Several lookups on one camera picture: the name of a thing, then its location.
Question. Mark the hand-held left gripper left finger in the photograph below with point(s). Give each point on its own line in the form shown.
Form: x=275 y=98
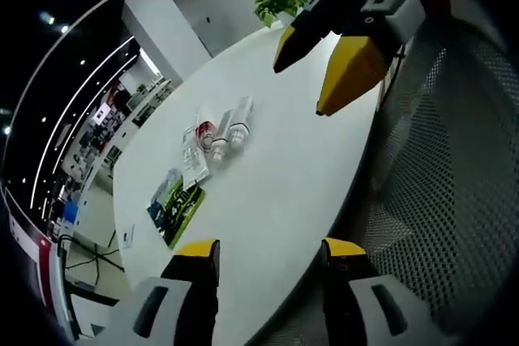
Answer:
x=182 y=293

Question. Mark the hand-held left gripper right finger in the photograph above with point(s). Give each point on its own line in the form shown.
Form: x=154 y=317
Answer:
x=357 y=297

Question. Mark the green black skincare packet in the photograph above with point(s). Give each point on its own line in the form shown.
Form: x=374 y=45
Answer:
x=176 y=206

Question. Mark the wide clear skincare bottle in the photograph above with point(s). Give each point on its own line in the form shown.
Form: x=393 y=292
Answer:
x=240 y=125

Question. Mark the slim clear skincare bottle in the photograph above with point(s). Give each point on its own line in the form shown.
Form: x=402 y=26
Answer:
x=222 y=135

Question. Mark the red label skincare tube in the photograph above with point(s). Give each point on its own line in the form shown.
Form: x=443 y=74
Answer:
x=206 y=129

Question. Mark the white skincare sachet packet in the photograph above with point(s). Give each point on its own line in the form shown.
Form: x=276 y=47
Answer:
x=194 y=161

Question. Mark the small white card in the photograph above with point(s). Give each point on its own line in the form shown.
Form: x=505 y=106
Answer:
x=127 y=236

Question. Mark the white square pillar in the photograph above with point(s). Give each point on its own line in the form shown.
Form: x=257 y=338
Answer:
x=162 y=34

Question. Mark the blue box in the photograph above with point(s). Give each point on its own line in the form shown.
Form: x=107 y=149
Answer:
x=70 y=212

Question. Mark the red white panel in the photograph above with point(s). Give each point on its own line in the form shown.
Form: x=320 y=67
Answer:
x=42 y=269

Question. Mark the grey mesh chair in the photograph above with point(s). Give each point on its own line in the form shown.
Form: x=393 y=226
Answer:
x=454 y=184

